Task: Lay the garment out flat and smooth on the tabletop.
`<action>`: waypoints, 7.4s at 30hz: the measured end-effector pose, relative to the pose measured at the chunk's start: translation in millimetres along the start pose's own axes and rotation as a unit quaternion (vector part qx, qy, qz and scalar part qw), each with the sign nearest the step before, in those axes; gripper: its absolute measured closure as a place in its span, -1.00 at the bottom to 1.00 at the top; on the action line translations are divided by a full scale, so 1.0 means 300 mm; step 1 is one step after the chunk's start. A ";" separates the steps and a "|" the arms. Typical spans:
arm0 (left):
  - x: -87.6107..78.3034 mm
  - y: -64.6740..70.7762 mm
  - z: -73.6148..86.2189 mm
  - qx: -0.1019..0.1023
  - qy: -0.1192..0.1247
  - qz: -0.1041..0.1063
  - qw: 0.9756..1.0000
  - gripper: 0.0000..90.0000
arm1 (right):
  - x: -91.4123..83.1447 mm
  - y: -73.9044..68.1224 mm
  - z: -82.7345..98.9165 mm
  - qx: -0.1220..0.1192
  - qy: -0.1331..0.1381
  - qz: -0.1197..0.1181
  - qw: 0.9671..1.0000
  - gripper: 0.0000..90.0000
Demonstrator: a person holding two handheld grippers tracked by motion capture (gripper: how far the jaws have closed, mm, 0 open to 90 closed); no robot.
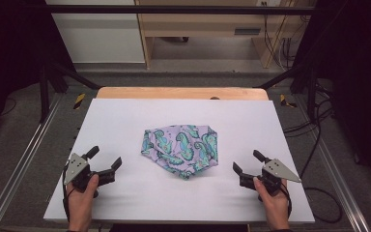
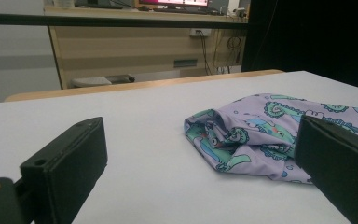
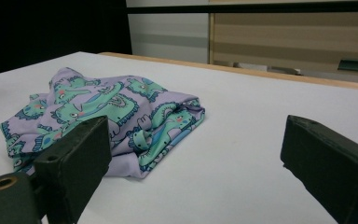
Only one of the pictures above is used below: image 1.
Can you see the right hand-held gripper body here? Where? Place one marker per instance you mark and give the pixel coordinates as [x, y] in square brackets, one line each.
[278, 170]

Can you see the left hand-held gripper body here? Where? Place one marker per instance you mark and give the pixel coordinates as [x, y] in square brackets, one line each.
[76, 167]

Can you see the purple seahorse print garment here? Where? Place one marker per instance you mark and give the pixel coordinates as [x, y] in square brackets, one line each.
[180, 150]

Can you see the person's right hand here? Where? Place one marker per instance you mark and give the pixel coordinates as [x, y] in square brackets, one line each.
[275, 208]

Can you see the person's left hand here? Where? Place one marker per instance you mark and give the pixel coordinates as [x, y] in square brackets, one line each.
[80, 206]

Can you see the yellow black tape strip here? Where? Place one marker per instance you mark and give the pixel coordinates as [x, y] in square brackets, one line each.
[284, 100]
[79, 101]

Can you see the white table cover sheet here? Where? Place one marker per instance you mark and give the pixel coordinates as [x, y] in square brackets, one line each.
[180, 199]

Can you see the black metal stand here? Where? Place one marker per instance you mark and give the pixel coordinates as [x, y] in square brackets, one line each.
[44, 93]
[311, 93]

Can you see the white cabinet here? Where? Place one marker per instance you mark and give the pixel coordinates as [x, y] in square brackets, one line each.
[99, 35]

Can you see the grey rectangular desk plate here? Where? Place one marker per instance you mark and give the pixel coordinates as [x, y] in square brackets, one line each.
[247, 31]

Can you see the dark curtain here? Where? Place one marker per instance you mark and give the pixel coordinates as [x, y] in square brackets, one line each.
[9, 48]
[360, 64]

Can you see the beige drawer cabinet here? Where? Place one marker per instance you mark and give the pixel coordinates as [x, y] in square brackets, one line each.
[203, 22]

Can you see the aluminium frame rail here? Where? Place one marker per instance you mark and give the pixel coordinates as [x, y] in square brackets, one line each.
[20, 167]
[333, 167]

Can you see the black horizontal frame bar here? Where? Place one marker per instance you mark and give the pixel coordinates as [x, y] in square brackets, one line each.
[174, 9]

